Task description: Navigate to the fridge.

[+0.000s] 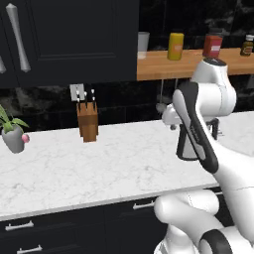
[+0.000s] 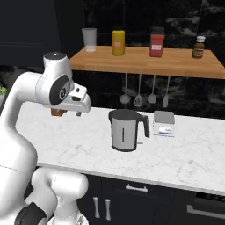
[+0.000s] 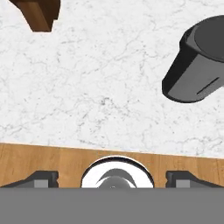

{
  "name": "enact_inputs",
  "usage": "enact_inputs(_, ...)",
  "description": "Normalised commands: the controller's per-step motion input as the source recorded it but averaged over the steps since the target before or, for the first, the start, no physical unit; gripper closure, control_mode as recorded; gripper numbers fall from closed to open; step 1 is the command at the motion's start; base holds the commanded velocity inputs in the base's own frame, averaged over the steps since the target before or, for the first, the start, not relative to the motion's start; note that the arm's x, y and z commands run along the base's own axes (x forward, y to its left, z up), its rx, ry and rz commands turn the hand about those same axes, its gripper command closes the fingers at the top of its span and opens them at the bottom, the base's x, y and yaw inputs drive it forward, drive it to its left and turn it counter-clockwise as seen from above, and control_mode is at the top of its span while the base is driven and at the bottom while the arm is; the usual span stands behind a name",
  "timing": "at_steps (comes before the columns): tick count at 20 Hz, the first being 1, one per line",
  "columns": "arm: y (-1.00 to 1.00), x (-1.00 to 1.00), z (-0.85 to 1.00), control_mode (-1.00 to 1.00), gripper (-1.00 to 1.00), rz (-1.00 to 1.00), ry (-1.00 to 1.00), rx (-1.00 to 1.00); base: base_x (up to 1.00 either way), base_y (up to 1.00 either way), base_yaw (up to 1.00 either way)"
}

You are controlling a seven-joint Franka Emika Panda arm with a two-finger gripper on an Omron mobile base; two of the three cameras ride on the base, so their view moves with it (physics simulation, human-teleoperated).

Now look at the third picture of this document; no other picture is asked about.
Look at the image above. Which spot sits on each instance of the round silver cupboard knob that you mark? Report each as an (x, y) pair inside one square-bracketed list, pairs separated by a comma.
[(116, 175)]

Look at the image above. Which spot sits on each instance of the brown wooden knife block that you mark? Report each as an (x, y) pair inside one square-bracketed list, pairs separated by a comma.
[(39, 13)]

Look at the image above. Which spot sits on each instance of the black electric kettle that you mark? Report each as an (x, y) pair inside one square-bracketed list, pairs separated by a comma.
[(195, 67)]

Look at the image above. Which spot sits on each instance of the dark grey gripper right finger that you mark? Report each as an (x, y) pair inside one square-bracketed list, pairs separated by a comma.
[(179, 178)]

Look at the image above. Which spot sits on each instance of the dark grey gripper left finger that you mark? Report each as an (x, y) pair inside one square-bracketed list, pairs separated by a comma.
[(43, 178)]

